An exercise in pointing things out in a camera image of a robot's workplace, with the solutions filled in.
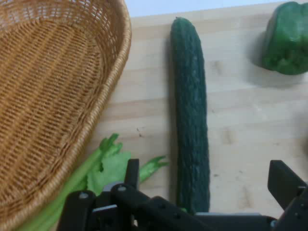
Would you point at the green bell pepper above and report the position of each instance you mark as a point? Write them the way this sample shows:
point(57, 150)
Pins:
point(286, 38)

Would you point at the green celery stalks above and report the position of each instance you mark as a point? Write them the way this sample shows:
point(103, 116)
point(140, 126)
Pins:
point(108, 168)

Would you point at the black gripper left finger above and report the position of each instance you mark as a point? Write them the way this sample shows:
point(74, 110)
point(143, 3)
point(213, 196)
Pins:
point(134, 204)

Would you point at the woven wicker basket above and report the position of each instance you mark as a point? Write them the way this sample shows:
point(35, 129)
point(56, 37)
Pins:
point(48, 108)

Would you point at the wooden cutting board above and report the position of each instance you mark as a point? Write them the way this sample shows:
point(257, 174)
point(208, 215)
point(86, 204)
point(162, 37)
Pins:
point(240, 120)

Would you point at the dark green cucumber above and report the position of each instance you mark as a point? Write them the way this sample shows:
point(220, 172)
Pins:
point(191, 120)

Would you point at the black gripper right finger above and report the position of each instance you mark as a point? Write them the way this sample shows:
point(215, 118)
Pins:
point(284, 183)

